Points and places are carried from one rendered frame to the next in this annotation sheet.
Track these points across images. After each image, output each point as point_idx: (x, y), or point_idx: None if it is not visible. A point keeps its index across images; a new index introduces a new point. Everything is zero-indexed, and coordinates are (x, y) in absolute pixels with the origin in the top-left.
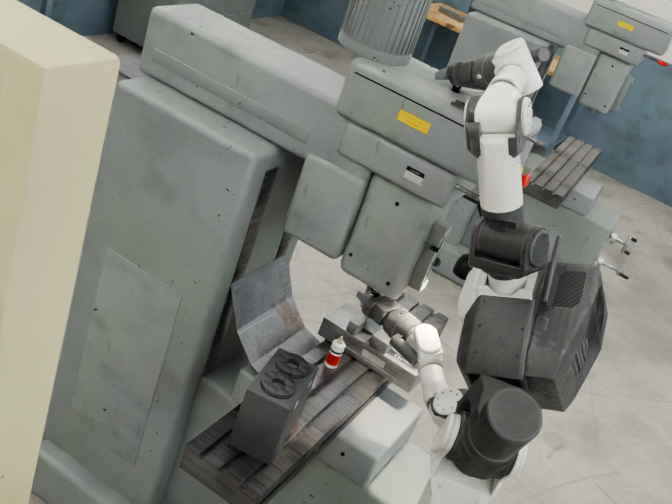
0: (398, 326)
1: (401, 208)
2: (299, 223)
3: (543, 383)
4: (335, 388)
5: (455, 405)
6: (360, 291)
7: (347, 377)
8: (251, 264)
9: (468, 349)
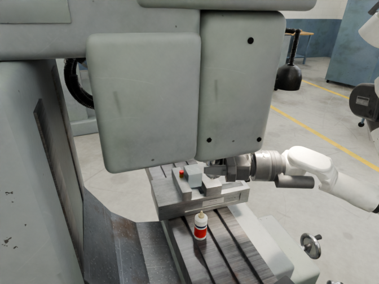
0: (274, 168)
1: (256, 43)
2: (131, 151)
3: None
4: (230, 251)
5: None
6: (206, 166)
7: (219, 232)
8: (79, 232)
9: None
